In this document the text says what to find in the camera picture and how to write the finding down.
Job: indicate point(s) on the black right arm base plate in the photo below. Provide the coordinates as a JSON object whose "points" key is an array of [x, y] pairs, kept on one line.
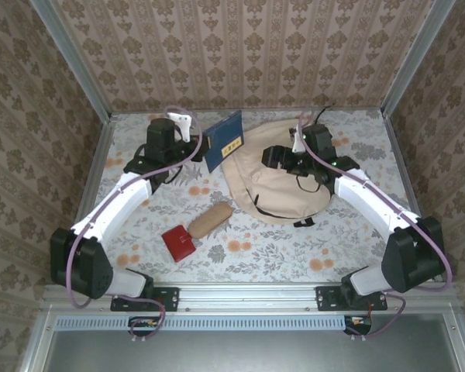
{"points": [[327, 298]]}

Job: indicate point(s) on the aluminium side rail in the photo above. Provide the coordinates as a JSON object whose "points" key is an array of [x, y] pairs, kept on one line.
{"points": [[89, 193], [410, 174]]}

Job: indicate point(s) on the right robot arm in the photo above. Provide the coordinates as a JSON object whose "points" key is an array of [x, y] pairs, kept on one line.
{"points": [[374, 203]]}

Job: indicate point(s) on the aluminium corner post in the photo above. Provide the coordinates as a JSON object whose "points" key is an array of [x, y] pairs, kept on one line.
{"points": [[418, 58], [73, 62]]}

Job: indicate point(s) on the red wallet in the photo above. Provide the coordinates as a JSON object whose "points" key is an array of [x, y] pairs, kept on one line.
{"points": [[178, 244]]}

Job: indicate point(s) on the aluminium front rail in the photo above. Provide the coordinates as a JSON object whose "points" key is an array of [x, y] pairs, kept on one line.
{"points": [[248, 294]]}

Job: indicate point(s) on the grey metal panel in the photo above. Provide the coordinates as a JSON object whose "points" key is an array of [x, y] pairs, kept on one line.
{"points": [[236, 352]]}

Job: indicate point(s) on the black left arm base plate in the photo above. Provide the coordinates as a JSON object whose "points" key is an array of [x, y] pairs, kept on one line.
{"points": [[170, 298]]}

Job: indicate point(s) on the tan fabric case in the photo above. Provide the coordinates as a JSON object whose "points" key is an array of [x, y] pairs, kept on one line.
{"points": [[209, 221]]}

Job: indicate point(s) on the small navy book yellow label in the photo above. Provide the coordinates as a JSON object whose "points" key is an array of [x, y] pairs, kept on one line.
{"points": [[224, 131]]}

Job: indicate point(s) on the beige backpack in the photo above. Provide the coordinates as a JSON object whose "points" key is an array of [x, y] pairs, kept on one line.
{"points": [[279, 193]]}

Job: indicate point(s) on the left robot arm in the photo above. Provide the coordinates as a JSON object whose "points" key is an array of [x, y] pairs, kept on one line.
{"points": [[112, 207]]}

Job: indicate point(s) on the floral tablecloth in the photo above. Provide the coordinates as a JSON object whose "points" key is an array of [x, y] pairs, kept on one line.
{"points": [[275, 263]]}

